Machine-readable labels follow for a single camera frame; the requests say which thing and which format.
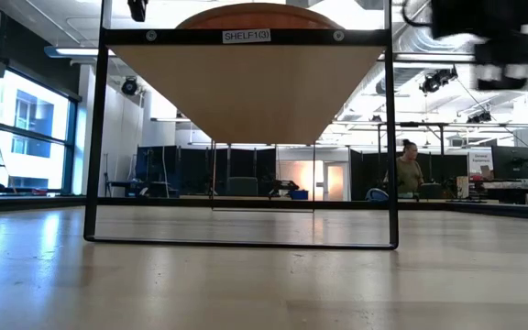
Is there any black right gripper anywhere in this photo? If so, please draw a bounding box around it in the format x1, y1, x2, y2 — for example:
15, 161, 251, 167
430, 0, 528, 91

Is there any red-orange plate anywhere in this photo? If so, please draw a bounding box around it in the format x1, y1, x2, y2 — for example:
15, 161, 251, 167
175, 2, 344, 31

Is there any white shelf label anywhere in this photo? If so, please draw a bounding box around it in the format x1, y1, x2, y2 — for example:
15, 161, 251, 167
221, 27, 272, 45

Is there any black ceiling spotlight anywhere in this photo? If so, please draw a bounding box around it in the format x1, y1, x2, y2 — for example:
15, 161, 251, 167
467, 109, 493, 125
120, 75, 139, 97
418, 65, 460, 95
126, 0, 149, 24

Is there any dark background monitor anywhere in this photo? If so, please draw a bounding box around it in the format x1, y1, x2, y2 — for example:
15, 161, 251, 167
490, 145, 528, 181

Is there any white sign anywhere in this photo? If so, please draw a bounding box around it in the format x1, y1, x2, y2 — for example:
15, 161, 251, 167
467, 149, 495, 176

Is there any person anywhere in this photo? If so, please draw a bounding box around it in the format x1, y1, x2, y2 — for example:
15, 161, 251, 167
384, 138, 426, 201

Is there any black room partition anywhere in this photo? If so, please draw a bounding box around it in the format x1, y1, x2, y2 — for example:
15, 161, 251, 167
349, 148, 470, 202
134, 144, 278, 199

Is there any blue round chair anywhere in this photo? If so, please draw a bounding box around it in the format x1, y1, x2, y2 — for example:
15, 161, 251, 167
365, 187, 391, 204

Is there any lit doorway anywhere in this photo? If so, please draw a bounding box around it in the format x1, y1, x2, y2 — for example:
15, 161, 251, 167
322, 160, 351, 202

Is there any black stand machine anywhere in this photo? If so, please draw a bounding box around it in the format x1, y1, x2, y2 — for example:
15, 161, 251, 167
267, 178, 301, 199

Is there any grey chair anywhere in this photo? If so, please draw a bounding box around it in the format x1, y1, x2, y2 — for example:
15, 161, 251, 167
225, 175, 259, 198

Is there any long ceiling light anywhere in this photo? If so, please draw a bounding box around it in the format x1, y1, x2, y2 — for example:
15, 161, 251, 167
43, 44, 117, 60

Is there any black metal rig frame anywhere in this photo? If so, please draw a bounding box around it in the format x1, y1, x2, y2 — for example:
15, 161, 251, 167
376, 120, 528, 203

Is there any wooden shelf with black frame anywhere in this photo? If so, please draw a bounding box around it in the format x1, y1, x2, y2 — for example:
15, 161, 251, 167
82, 0, 400, 251

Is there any black aluminium table frame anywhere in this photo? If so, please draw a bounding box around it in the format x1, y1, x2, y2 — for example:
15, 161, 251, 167
0, 194, 528, 222

